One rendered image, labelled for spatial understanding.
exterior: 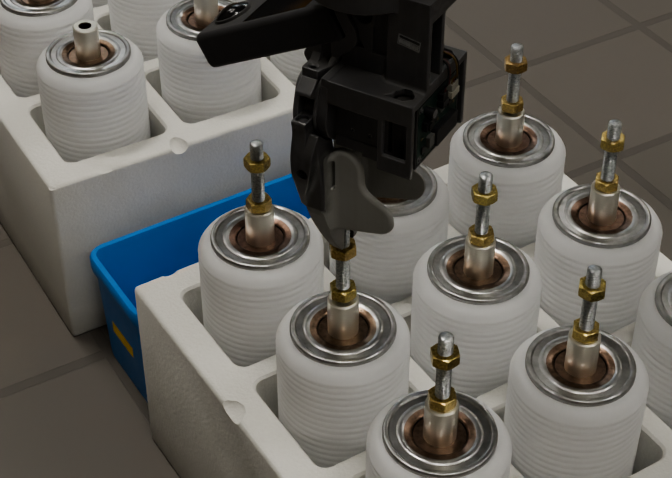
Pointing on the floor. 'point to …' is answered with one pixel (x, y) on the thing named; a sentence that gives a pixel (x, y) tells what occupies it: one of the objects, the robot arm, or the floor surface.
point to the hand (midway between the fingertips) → (335, 221)
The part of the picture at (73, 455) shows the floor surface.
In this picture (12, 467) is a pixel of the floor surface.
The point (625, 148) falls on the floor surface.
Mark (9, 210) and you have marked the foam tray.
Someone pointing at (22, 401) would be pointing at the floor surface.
